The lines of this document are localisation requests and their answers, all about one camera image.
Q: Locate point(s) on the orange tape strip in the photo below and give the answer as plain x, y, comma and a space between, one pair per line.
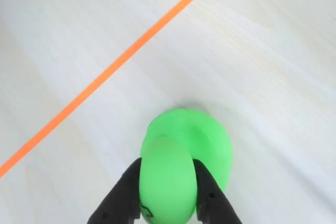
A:
113, 65

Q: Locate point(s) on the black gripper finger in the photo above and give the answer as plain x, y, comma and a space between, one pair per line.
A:
215, 205
118, 200

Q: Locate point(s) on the green toy duck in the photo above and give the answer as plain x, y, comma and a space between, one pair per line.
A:
170, 171

